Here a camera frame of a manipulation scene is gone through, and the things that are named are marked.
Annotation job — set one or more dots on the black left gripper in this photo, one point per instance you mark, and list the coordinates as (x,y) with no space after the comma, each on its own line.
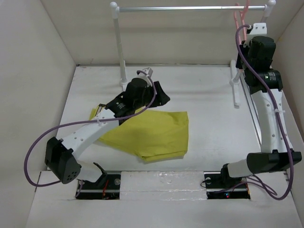
(162,99)

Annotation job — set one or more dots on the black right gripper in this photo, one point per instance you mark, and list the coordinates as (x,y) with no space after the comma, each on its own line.
(240,64)

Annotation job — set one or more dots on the yellow trousers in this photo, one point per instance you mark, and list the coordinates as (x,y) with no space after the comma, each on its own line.
(151,136)

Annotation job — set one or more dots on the pink clothes hanger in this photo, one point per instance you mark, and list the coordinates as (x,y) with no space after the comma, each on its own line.
(240,21)

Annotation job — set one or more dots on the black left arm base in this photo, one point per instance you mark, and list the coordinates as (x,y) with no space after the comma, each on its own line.
(108,190)

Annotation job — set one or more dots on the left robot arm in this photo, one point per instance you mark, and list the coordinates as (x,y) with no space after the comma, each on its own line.
(62,154)

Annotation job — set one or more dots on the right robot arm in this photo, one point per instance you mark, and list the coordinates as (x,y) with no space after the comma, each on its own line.
(266,89)

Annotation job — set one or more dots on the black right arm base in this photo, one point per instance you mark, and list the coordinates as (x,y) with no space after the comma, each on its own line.
(219,185)

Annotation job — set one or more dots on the white clothes rack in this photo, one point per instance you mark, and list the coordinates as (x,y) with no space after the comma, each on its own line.
(116,10)

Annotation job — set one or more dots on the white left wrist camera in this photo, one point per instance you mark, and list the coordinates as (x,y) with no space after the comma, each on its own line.
(144,74)

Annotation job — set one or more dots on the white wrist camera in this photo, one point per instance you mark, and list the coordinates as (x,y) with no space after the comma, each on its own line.
(257,29)
(144,74)

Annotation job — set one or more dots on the aluminium side rail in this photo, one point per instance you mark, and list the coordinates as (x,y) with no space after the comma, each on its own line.
(252,109)

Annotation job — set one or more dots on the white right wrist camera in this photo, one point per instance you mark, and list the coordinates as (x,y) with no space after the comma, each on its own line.
(257,29)

